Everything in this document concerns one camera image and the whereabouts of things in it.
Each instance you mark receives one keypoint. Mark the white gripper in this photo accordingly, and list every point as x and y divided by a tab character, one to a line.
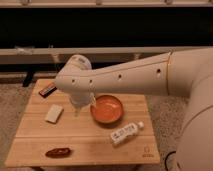
92	99

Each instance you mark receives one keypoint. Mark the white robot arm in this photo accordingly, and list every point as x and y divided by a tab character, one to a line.
187	73

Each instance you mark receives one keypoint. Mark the orange bowl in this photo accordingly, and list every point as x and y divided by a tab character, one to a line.
108	109

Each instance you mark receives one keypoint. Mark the wooden table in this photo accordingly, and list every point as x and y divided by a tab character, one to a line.
88	141

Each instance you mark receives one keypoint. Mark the white sponge block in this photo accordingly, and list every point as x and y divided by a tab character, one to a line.
54	113

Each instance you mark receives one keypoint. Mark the dark chocolate bar packet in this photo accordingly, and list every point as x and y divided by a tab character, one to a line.
46	91

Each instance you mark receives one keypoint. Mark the white plastic bottle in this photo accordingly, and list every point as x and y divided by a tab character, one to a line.
120	135

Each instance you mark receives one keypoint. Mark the red brown snack packet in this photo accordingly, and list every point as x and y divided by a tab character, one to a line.
58	152

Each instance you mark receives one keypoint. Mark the grey horizontal rail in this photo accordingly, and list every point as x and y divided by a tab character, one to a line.
29	55

